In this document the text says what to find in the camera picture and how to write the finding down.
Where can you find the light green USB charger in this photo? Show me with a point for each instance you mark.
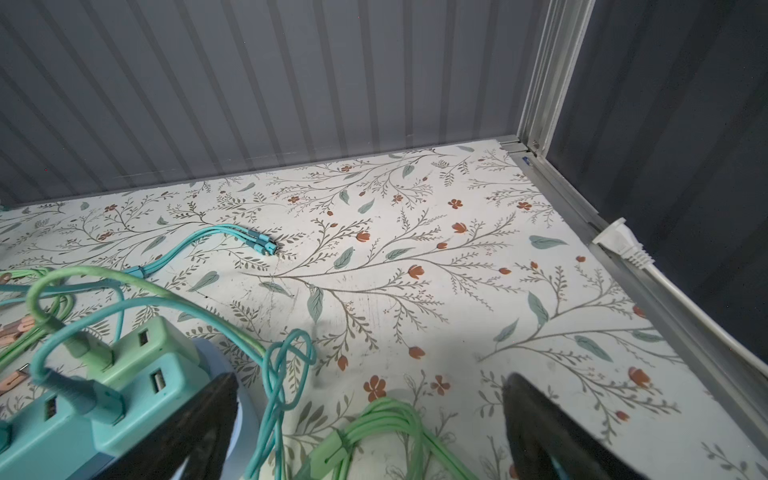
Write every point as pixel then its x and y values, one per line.
pixel 139 348

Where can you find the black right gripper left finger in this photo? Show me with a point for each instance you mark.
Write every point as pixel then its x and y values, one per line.
pixel 191 444

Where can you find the teal USB charger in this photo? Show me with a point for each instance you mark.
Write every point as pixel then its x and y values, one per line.
pixel 49 440

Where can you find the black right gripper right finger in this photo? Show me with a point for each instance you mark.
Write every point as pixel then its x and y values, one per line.
pixel 546 443

